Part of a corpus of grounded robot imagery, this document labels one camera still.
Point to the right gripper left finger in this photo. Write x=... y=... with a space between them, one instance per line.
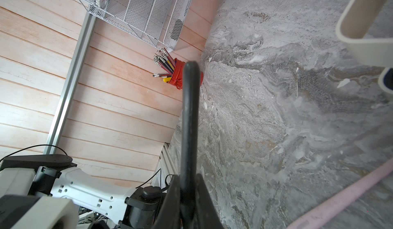
x=169 y=214

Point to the red pen cup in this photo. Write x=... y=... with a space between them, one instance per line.
x=177 y=77

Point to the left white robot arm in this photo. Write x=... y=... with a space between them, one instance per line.
x=59 y=177

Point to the pens in red cup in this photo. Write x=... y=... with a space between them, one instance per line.
x=165 y=61

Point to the black toothbrush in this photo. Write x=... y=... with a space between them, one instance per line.
x=191 y=86

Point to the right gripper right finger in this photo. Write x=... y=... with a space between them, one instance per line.
x=205 y=215

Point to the pink toothbrush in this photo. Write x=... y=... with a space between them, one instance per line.
x=322 y=214

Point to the left aluminium wall rail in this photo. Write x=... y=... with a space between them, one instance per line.
x=71 y=82

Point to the white wire mesh shelf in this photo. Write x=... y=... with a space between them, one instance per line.
x=156 y=22

